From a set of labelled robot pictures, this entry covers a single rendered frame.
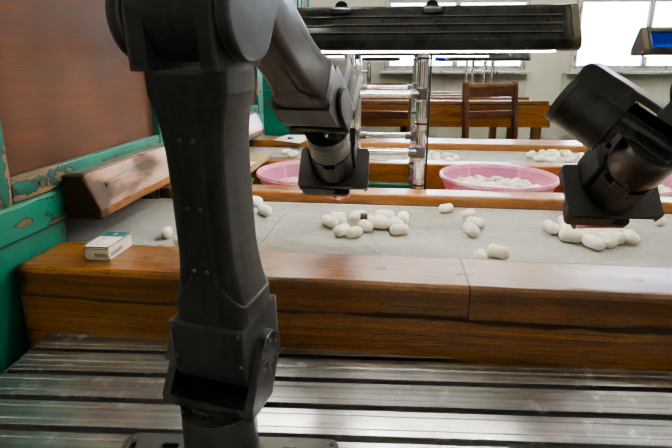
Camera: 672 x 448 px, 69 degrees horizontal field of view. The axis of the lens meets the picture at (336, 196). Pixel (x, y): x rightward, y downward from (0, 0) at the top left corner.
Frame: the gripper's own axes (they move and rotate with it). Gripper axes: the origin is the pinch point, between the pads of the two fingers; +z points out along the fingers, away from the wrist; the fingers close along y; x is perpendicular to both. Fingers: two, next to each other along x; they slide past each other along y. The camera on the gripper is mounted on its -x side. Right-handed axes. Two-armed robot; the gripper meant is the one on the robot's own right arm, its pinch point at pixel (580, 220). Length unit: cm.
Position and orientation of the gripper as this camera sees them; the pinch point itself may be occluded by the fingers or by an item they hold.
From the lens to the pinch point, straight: 71.3
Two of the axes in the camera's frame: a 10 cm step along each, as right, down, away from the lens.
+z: 0.7, 4.3, 9.0
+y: -10.0, -0.3, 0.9
